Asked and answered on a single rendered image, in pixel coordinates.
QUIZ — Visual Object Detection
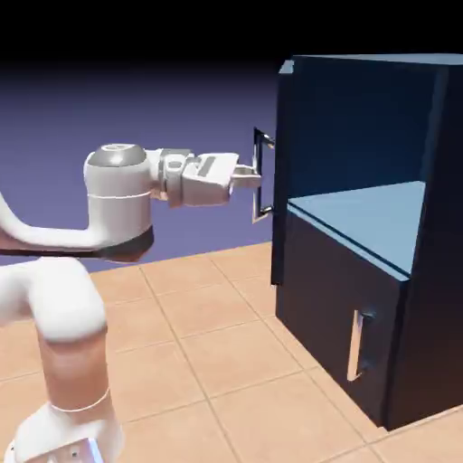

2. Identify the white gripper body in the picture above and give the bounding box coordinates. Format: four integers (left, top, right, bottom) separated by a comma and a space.
180, 152, 241, 208

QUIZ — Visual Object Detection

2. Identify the silver door handle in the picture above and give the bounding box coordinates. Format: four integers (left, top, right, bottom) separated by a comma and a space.
251, 127, 276, 224

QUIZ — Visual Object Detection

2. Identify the dark blue hinged cabinet door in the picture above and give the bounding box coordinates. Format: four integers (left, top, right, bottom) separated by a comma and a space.
269, 60, 295, 287

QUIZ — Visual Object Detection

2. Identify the dark blue cabinet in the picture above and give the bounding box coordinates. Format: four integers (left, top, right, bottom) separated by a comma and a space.
275, 53, 463, 432

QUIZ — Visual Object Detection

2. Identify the dark blue closed cabinet door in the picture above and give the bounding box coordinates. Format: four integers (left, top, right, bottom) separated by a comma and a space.
275, 211, 403, 428

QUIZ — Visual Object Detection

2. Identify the pale metal door handle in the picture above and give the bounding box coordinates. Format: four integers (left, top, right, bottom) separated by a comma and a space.
345, 308, 377, 383

